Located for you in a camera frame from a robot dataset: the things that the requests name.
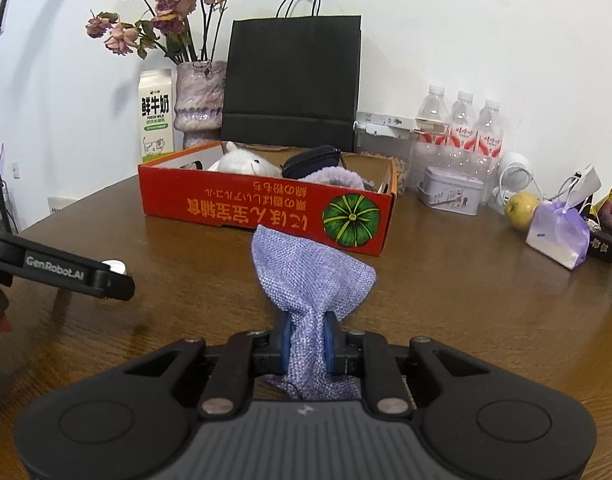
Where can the yellow green pear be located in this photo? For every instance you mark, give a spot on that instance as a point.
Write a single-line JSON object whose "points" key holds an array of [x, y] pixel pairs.
{"points": [[522, 212]]}

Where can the dried rose bouquet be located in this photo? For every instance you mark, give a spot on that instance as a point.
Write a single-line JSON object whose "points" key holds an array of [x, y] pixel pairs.
{"points": [[173, 2]]}

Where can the white flat carton box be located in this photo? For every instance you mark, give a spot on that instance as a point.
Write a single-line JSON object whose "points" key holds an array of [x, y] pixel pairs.
{"points": [[386, 122]]}

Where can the black paper bag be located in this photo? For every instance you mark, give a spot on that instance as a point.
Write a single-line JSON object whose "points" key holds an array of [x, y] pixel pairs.
{"points": [[291, 75]]}

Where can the small white fan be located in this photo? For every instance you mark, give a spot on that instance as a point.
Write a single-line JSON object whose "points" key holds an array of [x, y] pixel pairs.
{"points": [[516, 170]]}

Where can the wide white wall outlet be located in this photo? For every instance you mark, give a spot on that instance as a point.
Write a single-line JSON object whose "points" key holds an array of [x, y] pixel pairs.
{"points": [[63, 205]]}

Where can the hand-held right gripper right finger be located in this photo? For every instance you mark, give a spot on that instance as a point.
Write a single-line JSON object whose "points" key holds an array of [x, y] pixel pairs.
{"points": [[329, 345]]}

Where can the white and yellow plush toy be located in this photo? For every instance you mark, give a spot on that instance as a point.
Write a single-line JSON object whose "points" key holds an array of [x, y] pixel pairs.
{"points": [[246, 164]]}

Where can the clear water bottle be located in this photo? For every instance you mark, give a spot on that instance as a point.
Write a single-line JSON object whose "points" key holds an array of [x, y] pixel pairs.
{"points": [[432, 110], [489, 125], [462, 115]]}

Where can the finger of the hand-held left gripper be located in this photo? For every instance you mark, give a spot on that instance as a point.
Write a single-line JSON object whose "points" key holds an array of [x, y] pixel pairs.
{"points": [[60, 267]]}

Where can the orange cardboard box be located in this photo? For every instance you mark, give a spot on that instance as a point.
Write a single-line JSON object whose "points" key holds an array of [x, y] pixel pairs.
{"points": [[266, 205]]}

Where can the clear food container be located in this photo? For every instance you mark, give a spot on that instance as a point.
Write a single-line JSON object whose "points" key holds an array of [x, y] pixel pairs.
{"points": [[386, 160]]}

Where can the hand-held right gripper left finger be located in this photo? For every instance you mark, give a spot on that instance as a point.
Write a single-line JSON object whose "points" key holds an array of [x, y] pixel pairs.
{"points": [[286, 345]]}

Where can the white green milk carton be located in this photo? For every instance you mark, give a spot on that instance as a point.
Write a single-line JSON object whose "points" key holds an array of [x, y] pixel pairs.
{"points": [[156, 115]]}

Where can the dark blue zip pouch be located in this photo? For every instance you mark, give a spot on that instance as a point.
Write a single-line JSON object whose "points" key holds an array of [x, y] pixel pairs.
{"points": [[311, 160]]}

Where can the black box with gold print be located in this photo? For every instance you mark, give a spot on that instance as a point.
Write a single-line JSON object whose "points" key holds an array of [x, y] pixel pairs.
{"points": [[603, 247]]}

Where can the purple tissue pack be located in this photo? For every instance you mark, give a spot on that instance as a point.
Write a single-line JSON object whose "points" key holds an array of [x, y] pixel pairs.
{"points": [[556, 240]]}

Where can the purple plush toy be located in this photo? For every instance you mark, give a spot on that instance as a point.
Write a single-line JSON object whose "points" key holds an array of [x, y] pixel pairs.
{"points": [[336, 177]]}

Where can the lavender knit pouch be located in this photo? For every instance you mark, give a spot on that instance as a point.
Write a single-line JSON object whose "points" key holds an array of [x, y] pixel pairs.
{"points": [[306, 270]]}

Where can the purple ceramic vase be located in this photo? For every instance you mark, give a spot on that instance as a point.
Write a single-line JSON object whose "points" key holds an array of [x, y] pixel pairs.
{"points": [[200, 100]]}

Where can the white tin box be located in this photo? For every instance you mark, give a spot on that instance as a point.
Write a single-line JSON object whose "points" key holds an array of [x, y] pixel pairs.
{"points": [[451, 192]]}

